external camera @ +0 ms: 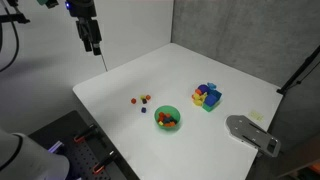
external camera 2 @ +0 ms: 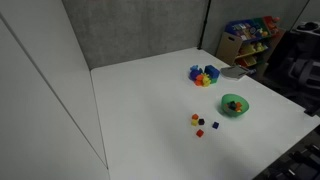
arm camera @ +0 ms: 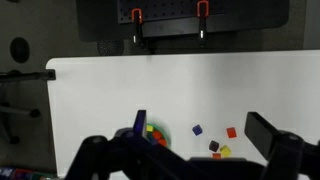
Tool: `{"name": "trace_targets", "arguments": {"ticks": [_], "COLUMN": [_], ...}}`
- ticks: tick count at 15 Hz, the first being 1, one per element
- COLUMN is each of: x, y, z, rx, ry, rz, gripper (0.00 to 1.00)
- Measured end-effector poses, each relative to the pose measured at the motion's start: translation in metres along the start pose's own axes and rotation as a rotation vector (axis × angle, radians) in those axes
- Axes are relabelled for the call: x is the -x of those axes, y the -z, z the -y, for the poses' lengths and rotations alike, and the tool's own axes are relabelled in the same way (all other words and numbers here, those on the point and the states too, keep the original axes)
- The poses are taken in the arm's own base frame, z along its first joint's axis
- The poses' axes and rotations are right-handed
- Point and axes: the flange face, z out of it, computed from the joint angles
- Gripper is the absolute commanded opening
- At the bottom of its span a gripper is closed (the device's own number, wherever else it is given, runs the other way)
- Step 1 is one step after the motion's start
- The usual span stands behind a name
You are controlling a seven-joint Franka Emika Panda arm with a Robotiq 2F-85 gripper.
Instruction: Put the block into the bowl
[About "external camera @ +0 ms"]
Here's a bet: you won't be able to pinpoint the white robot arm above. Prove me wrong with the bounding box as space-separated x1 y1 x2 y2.
0 0 102 180

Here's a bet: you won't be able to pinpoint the black tripod leg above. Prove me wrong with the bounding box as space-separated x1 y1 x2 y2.
276 45 320 95

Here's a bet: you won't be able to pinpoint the pale yellow sticker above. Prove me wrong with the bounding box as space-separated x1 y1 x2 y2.
249 111 263 121

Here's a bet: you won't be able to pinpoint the lower black orange clamp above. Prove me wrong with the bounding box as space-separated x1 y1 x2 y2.
92 151 117 174

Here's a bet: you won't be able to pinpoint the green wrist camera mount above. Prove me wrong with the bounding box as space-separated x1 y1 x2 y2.
37 0 58 8

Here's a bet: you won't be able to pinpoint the upper black orange clamp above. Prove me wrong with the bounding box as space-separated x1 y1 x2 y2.
73 124 97 143

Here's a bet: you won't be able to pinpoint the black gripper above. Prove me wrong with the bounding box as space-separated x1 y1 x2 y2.
65 0 102 56

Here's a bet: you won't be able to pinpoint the blue small block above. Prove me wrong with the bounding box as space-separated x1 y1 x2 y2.
141 107 147 113

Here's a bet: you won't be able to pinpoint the orange block far left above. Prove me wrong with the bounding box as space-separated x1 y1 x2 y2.
131 98 137 104

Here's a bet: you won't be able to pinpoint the green plastic bowl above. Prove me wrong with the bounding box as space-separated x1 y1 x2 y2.
154 105 181 130

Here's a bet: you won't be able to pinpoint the black perforated base board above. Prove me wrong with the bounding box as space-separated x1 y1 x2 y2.
29 111 140 180

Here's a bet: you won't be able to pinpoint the colourful toy pile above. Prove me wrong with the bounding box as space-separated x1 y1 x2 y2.
192 83 216 106

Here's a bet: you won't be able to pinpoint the blocks inside green bowl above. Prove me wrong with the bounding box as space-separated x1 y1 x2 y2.
157 112 178 127

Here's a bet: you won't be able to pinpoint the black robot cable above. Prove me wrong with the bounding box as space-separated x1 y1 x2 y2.
0 0 21 73

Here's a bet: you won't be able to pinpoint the black orange clamp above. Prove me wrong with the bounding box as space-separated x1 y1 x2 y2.
73 124 97 143
92 151 117 174

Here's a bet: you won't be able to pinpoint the teal box of toys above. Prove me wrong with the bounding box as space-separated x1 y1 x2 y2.
202 90 222 112

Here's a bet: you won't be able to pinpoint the grey metal mounting plate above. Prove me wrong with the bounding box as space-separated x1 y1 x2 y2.
225 115 281 157

